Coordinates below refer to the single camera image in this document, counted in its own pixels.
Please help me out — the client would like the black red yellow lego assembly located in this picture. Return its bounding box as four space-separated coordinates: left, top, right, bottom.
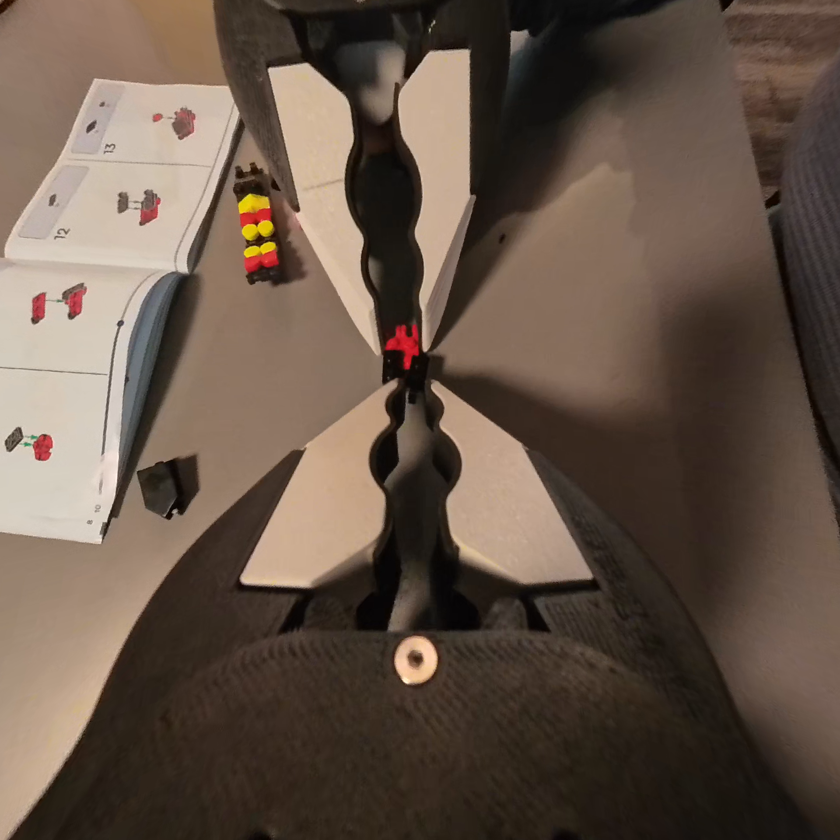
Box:
234 164 286 286

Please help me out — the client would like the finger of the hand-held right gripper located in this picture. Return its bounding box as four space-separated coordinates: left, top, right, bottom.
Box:
268 63 388 358
395 48 476 347

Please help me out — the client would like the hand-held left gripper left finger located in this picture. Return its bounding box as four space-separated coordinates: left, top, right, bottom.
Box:
239 381 403 588

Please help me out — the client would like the person's dark grey clothing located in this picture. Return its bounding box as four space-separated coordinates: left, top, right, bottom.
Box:
771 66 840 500

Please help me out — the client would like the lego instruction booklet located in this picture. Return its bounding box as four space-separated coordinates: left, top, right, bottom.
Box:
0 79 242 546

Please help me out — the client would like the small red black lego assembly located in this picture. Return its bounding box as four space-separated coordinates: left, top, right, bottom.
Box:
384 323 422 368

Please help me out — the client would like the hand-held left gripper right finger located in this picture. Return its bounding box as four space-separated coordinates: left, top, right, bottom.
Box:
428 381 595 585

